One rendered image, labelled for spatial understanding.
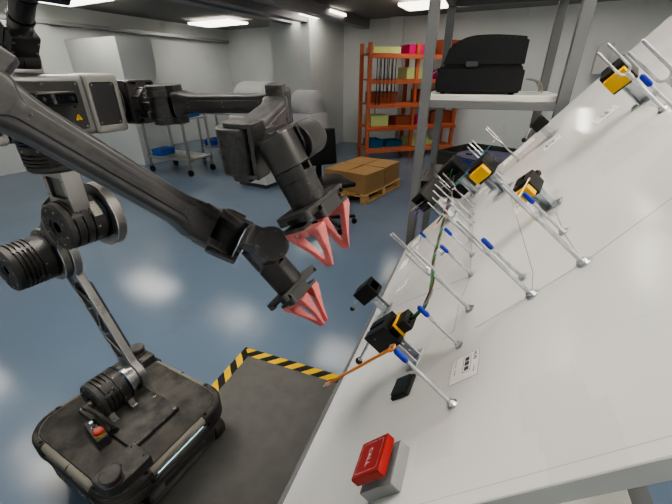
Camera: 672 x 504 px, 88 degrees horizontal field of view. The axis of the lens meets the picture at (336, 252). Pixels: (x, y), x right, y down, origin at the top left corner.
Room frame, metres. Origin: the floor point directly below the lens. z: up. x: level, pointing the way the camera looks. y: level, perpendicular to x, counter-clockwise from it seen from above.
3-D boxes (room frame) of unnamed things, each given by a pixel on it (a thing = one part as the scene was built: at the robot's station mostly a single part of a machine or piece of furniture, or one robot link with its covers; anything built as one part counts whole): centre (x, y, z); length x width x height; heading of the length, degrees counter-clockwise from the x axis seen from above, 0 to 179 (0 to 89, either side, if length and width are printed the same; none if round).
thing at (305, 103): (7.37, 0.54, 0.65); 0.69 x 0.59 x 1.29; 152
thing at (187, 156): (6.34, 2.81, 0.54); 1.15 x 0.67 x 1.08; 61
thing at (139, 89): (1.14, 0.56, 1.45); 0.09 x 0.08 x 0.12; 152
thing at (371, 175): (5.05, -0.40, 0.19); 1.12 x 0.80 x 0.39; 152
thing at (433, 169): (1.56, -0.57, 1.09); 0.35 x 0.33 x 0.07; 159
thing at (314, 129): (0.56, 0.09, 1.42); 0.12 x 0.12 x 0.09; 69
